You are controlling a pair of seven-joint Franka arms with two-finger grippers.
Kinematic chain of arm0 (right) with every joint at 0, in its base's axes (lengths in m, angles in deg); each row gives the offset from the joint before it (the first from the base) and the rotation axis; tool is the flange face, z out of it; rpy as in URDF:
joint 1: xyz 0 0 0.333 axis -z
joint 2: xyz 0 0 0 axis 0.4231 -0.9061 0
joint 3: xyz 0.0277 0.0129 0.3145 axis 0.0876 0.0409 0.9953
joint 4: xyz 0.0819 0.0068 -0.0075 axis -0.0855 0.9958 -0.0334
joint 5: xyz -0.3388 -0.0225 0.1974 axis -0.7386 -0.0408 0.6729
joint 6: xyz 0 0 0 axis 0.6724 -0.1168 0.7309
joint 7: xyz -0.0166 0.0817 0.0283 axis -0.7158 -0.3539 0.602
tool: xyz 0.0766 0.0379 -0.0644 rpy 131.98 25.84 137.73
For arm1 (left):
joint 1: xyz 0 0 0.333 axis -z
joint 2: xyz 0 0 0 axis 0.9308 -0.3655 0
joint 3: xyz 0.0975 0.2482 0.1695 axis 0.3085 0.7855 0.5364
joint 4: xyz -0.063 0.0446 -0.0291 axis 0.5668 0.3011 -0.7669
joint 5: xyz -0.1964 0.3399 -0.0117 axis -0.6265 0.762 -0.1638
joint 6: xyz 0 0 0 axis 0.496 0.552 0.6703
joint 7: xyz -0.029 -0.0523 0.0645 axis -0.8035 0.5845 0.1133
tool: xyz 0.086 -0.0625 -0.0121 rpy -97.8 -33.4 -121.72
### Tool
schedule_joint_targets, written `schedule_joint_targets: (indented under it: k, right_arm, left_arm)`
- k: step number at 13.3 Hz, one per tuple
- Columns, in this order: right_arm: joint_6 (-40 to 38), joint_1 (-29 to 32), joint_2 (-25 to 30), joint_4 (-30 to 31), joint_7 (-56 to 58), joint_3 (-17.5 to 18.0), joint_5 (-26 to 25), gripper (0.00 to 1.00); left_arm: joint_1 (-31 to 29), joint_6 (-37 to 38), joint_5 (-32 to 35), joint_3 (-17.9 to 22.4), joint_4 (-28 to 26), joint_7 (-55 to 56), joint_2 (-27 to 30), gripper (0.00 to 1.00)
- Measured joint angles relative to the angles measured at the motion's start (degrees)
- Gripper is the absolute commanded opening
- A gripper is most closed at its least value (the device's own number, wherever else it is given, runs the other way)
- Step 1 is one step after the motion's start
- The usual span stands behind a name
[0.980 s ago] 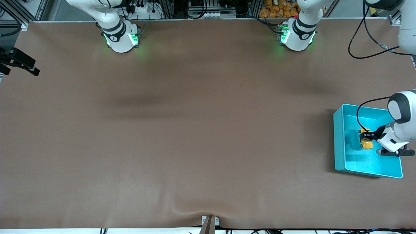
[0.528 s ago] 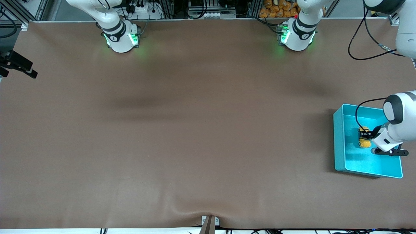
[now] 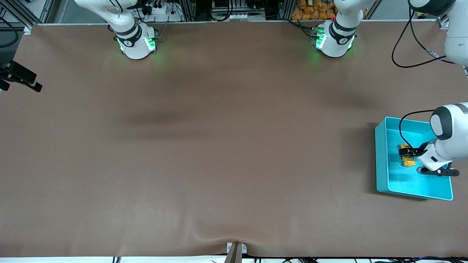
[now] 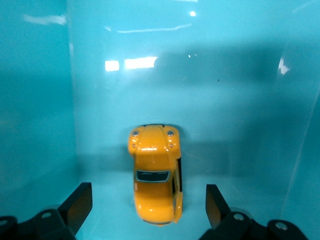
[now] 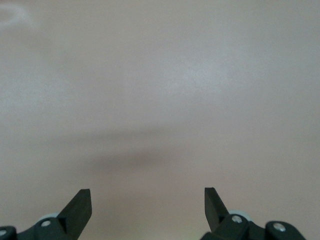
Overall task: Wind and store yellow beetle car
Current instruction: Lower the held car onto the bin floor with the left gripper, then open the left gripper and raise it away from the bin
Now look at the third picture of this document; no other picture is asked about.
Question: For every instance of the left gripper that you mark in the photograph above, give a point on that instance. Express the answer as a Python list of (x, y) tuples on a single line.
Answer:
[(421, 148)]

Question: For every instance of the yellow beetle toy car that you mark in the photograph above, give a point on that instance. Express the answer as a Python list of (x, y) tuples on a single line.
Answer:
[(407, 162)]

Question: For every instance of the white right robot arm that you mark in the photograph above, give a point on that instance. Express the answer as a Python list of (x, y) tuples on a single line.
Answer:
[(137, 40)]

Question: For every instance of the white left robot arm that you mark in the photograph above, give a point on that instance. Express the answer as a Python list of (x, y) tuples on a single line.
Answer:
[(336, 44)]

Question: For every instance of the turquoise plastic bin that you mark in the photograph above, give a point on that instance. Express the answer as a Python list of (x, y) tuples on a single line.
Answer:
[(402, 182)]

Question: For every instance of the white power strip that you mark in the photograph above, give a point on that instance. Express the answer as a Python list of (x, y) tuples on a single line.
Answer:
[(161, 11)]

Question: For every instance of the bag of orange fruit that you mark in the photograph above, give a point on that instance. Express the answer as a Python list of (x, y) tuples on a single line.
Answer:
[(310, 11)]

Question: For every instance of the brown table mat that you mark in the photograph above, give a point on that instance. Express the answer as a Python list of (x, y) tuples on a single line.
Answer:
[(234, 146)]

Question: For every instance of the aluminium frame post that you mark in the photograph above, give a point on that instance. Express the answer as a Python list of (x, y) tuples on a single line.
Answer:
[(443, 23)]

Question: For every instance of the metal table clamp bracket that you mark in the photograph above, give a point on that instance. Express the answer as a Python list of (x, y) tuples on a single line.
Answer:
[(236, 254)]

